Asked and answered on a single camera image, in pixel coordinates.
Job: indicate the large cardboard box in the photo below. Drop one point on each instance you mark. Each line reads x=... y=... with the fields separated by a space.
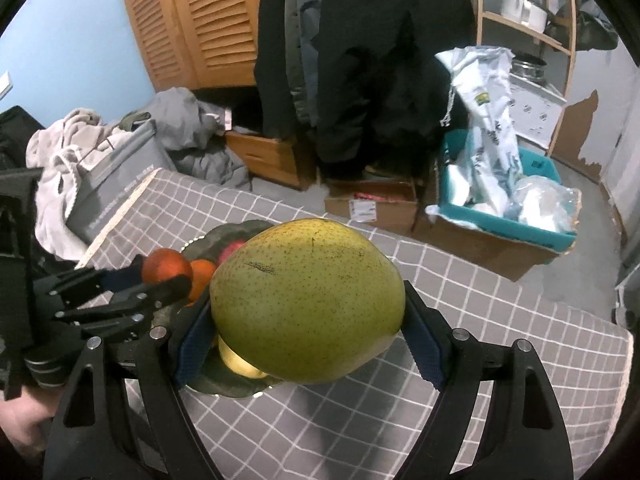
x=475 y=250

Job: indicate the teal plastic crate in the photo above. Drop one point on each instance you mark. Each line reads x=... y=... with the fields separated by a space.
x=500 y=227

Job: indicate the person's left hand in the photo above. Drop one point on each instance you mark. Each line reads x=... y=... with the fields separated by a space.
x=20 y=425

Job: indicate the wooden louvred wardrobe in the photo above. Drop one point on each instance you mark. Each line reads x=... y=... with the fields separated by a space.
x=200 y=20

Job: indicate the black bag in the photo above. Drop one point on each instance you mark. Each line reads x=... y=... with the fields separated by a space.
x=17 y=135

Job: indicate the small tangerine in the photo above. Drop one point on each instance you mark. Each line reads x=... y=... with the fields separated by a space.
x=167 y=265

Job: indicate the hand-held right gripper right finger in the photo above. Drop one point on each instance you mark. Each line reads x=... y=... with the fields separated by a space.
x=425 y=350

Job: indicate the cardboard box white label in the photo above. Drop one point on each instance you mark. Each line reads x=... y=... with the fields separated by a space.
x=385 y=210

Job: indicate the yellow pear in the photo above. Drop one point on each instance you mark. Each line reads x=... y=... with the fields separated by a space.
x=240 y=362

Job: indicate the grey storage box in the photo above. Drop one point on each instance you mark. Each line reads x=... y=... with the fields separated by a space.
x=120 y=180

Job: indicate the olive backpack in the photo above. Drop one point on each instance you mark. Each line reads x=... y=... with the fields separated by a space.
x=595 y=30

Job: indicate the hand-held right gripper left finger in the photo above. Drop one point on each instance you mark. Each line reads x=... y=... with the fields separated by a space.
x=192 y=350

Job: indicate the grey peeling door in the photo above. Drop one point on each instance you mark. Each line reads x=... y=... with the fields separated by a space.
x=610 y=125

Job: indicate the grey checked tablecloth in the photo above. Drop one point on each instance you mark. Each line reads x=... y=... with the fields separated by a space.
x=450 y=285

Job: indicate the green leaf-shaped plate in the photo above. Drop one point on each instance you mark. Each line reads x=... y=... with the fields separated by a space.
x=225 y=232

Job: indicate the grey hanging jacket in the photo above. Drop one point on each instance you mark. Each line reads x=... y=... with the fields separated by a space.
x=300 y=60

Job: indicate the clear plastic bag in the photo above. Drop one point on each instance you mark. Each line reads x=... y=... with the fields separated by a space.
x=542 y=202

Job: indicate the white pot with lid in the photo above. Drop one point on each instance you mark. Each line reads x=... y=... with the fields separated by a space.
x=520 y=10

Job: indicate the green speckled pear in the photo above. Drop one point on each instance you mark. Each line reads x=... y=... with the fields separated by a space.
x=305 y=300

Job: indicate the wooden drawer box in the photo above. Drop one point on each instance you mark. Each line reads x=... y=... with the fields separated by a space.
x=265 y=155

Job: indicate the wooden shelf rack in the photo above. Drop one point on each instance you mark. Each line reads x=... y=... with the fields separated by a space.
x=520 y=30

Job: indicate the black hanging coat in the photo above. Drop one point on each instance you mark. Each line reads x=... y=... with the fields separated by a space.
x=375 y=85

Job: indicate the steel pot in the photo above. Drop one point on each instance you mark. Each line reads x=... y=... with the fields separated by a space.
x=530 y=69

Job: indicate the white perforated basket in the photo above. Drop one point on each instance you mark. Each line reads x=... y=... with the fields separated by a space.
x=537 y=115

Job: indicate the medium orange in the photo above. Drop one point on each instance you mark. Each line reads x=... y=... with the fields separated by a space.
x=202 y=280

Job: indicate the white printed rice bag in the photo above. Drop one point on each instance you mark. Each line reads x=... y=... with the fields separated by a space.
x=487 y=135

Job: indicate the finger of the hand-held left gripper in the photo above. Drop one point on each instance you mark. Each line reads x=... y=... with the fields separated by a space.
x=125 y=310
x=90 y=280

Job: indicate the bright red apple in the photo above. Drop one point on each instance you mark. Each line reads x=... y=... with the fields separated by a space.
x=230 y=252

